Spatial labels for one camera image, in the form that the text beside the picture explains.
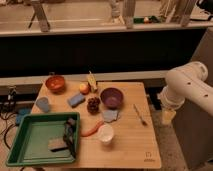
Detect yellow banana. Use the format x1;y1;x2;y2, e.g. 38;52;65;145
87;72;98;92

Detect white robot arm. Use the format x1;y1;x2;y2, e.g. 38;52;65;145
158;61;213;125

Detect white paper cup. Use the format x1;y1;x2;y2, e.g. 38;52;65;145
97;124;114;145

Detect wooden table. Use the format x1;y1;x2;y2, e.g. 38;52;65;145
30;80;163;170

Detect purple bowl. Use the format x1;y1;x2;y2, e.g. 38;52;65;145
100;87;124;109

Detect grey blue cloth piece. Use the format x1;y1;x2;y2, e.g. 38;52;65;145
102;110;118;123

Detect brown pine cone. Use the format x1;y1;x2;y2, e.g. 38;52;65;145
87;97;100;114

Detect orange carrot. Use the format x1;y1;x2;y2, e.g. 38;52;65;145
81;121;104;137

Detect red yellow apple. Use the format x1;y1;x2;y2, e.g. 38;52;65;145
79;83;90;94

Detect blue sponge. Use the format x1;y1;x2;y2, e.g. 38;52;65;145
67;93;85;108

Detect black clip tool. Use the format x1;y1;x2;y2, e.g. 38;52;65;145
50;117;78;159

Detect green tray with ball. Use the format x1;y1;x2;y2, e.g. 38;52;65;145
133;16;160;24

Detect orange bowl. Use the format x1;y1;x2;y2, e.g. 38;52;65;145
45;75;65;93

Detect green plastic tray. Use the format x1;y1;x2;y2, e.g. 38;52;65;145
6;112;80;167

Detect blue box on floor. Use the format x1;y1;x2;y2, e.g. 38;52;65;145
15;108;31;125

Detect metal clamp device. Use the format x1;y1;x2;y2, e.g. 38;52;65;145
7;86;17;102

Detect black cables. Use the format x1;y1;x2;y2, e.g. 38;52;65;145
0;99;18;151

